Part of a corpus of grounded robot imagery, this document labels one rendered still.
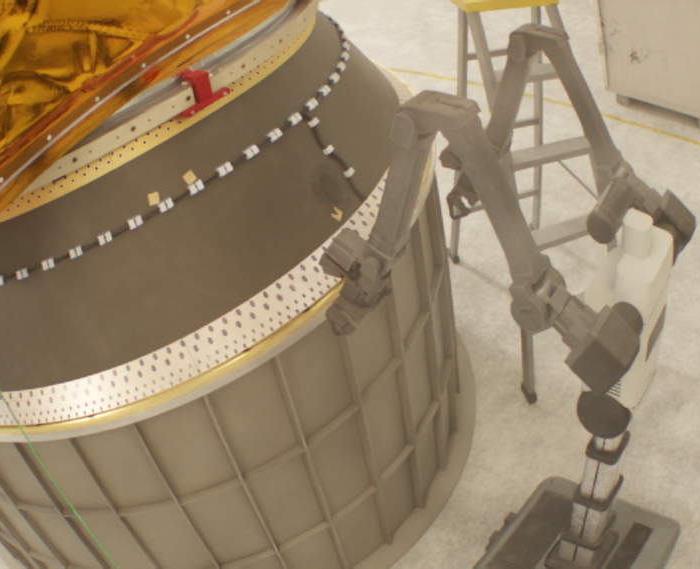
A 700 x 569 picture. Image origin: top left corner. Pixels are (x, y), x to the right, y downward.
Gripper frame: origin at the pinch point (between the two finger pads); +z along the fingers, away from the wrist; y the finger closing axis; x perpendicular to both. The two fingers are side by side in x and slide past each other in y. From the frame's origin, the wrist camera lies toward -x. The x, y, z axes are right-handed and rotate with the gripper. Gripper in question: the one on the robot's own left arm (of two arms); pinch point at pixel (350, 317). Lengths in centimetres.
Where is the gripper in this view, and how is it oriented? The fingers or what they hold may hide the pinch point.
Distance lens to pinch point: 192.7
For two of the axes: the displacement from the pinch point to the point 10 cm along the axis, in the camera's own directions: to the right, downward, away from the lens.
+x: 7.5, 6.4, -1.7
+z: -2.4, 5.0, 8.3
